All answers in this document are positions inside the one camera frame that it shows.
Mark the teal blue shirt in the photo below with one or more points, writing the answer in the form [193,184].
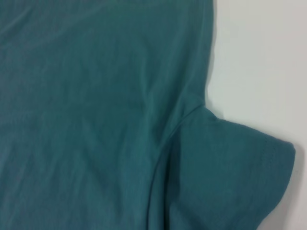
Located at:
[108,107]

